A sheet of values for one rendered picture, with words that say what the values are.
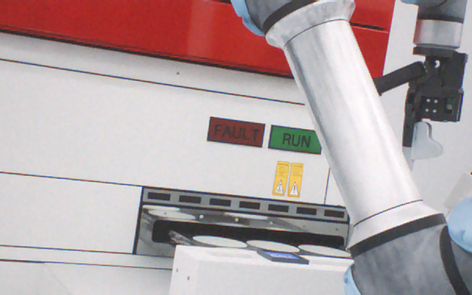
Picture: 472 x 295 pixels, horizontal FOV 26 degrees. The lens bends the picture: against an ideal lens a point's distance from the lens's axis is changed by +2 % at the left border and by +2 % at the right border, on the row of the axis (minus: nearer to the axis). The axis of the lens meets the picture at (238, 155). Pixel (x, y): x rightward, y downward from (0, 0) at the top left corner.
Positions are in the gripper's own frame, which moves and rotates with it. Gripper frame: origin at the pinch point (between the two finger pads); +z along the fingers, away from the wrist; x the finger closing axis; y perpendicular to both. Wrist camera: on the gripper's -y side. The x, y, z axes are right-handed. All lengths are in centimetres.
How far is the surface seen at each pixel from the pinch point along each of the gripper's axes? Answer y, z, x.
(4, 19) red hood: -68, -16, -19
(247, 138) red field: -34.1, -0.2, 16.8
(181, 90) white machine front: -45.3, -7.9, 7.4
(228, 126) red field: -37.3, -2.2, 14.0
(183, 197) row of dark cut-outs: -43.1, 12.4, 9.5
